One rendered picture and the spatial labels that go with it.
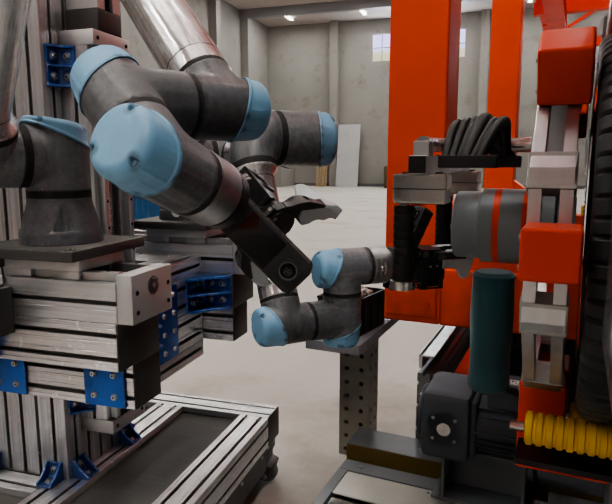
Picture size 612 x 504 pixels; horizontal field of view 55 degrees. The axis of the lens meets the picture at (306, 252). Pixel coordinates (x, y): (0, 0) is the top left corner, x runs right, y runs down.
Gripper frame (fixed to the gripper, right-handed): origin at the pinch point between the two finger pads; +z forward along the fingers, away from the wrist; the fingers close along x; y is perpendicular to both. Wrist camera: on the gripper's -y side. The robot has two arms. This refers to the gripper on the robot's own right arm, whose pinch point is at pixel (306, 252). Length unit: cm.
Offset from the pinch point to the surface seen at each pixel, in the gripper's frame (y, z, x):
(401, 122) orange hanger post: 46, 70, -30
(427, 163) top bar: 5.3, 17.1, -21.6
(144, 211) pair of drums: 347, 345, 165
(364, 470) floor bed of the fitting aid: -11, 100, 47
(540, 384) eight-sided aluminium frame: -29.0, 39.0, -9.6
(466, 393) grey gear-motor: -16, 80, 6
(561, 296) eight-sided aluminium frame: -23.7, 18.9, -20.9
